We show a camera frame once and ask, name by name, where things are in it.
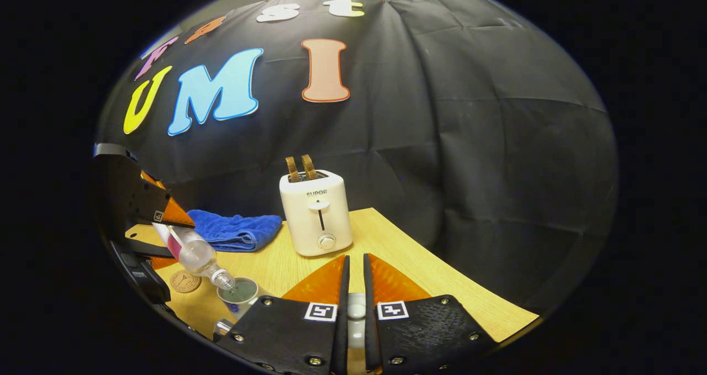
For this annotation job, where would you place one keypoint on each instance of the white blue-patterned teacup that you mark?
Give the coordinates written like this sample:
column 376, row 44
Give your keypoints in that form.
column 240, row 303

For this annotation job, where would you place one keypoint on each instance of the clear plastic water bottle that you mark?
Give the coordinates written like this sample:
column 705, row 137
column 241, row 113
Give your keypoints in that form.
column 190, row 251

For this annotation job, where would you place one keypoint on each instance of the white toaster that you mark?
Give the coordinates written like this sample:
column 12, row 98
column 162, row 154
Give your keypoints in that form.
column 315, row 220

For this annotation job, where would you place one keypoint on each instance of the round cork coaster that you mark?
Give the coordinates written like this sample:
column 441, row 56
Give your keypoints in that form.
column 185, row 281

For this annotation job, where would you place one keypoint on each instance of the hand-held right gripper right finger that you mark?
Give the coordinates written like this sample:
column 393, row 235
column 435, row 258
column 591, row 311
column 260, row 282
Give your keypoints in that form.
column 431, row 336

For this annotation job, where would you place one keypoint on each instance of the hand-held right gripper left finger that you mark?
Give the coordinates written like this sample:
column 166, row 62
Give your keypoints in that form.
column 281, row 336

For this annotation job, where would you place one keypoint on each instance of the folded blue towel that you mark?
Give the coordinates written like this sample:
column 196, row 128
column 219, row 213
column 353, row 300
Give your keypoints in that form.
column 237, row 231

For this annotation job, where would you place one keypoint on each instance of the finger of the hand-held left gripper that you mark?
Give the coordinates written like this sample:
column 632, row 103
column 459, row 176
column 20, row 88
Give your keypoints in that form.
column 132, row 198
column 149, row 249

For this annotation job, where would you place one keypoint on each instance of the black backdrop cloth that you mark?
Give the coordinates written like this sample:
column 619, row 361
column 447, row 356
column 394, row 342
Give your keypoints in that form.
column 469, row 143

